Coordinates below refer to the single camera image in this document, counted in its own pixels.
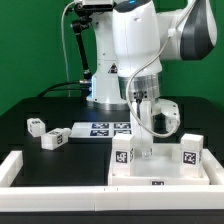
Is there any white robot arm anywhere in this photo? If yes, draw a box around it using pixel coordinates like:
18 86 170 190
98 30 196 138
73 0 217 158

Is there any white square tabletop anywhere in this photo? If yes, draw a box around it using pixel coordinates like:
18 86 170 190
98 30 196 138
108 143 210 186

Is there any white cable left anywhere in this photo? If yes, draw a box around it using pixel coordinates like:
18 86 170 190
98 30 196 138
60 1 78 98

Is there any black cable at base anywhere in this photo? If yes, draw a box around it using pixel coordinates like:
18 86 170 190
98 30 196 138
37 79 93 98

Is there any white cable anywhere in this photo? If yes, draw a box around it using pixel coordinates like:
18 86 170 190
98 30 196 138
125 0 198 139
60 1 78 98

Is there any white U-shaped obstacle fence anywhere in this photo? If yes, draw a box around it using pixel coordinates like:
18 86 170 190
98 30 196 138
0 150 224 212

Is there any white cable right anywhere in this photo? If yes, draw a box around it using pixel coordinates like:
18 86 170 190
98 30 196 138
125 0 198 139

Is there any white marker base plate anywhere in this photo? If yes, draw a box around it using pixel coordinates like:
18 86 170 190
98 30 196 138
70 122 131 138

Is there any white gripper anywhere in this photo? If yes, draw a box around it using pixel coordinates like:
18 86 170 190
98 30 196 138
128 99 180 157

